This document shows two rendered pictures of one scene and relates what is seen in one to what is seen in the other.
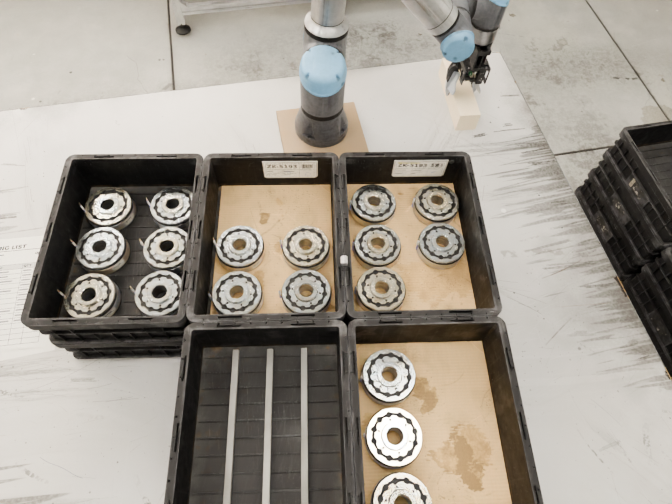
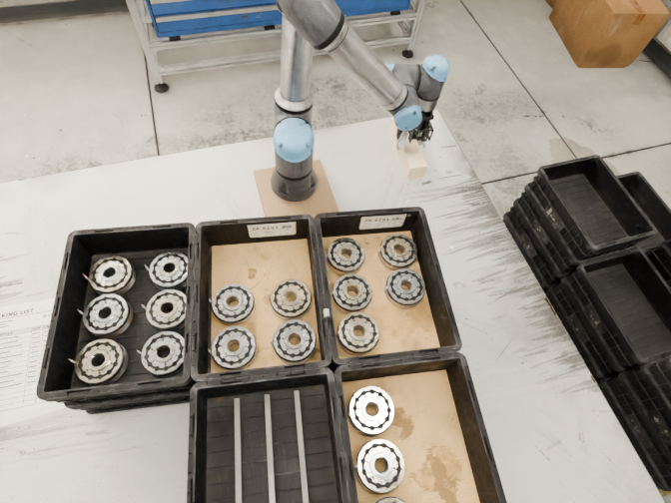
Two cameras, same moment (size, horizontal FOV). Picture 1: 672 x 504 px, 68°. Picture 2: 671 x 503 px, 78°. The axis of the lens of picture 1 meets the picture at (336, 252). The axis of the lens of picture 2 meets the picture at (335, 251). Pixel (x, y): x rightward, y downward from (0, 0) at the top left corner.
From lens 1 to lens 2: 0.13 m
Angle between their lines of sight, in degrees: 5
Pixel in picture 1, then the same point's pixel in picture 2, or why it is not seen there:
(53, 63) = (43, 122)
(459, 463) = (436, 481)
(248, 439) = (254, 480)
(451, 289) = (416, 325)
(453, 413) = (427, 437)
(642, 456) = (579, 451)
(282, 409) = (282, 448)
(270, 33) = (239, 88)
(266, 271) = (258, 322)
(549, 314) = (496, 335)
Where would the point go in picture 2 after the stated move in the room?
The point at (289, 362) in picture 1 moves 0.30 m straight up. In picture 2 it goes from (285, 404) to (278, 375)
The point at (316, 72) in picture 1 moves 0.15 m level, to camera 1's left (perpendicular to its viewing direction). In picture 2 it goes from (289, 142) to (235, 141)
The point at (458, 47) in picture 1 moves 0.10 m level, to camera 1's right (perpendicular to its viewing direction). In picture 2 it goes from (408, 119) to (445, 120)
